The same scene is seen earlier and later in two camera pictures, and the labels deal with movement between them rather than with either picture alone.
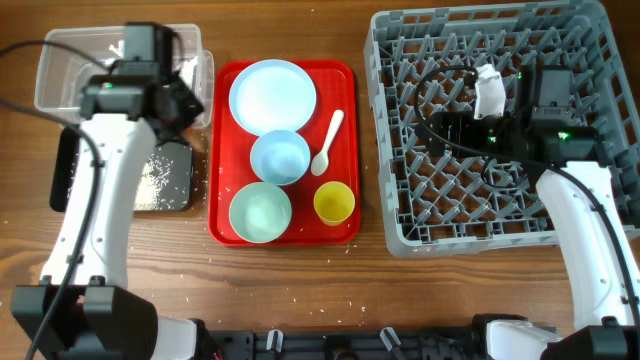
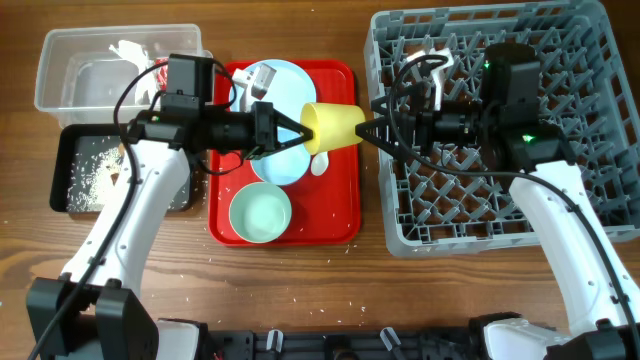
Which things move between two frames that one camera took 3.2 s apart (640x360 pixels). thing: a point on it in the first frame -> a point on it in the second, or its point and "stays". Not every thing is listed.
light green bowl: x=260 y=212 stays
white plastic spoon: x=320 y=161 stays
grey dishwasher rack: x=479 y=199 stays
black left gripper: x=194 y=109 -> x=263 y=132
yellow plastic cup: x=334 y=201 -> x=334 y=126
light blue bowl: x=280 y=157 stays
